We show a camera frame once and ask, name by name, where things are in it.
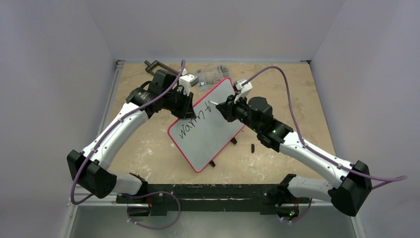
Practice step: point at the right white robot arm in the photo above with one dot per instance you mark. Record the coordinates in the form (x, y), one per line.
(344, 184)

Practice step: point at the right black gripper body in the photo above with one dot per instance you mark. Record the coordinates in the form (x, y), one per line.
(230, 109)

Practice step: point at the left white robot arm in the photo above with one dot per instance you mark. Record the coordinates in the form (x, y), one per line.
(145, 99)

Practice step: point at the black metal clamp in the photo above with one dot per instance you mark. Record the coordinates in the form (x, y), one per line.
(150, 66)

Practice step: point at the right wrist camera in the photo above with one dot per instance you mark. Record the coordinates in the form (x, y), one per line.
(242, 89)

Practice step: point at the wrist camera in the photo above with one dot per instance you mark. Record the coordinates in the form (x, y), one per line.
(242, 89)
(186, 82)

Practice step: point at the aluminium frame rail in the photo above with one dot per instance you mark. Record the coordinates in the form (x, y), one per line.
(88, 168)

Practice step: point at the red framed whiteboard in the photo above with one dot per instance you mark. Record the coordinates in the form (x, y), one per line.
(201, 139)

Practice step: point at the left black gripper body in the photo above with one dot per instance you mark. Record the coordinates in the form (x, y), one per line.
(176, 102)

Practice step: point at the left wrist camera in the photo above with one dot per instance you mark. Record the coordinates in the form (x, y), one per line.
(186, 82)

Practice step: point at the clear plastic parts box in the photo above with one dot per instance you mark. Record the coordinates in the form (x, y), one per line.
(211, 76)

